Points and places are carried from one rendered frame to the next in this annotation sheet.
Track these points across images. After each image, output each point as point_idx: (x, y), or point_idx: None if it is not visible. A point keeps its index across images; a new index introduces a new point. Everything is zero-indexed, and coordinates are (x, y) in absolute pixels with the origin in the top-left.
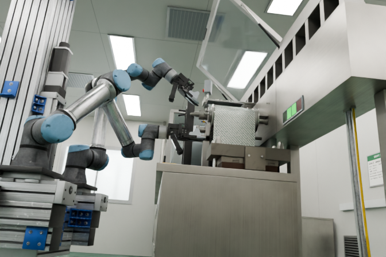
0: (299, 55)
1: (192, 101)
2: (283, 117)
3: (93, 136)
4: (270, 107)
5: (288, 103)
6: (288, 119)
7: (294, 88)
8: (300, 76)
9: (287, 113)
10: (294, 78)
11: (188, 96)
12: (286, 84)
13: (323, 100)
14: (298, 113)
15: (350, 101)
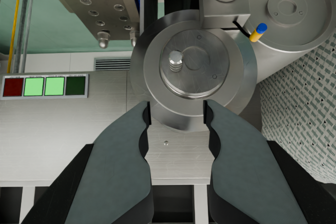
0: (0, 177)
1: (209, 139)
2: (81, 86)
3: None
4: (159, 131)
5: (61, 106)
6: (60, 77)
7: (32, 125)
8: (3, 136)
9: (61, 88)
10: (29, 143)
11: (128, 176)
12: (67, 147)
13: None
14: (20, 75)
15: None
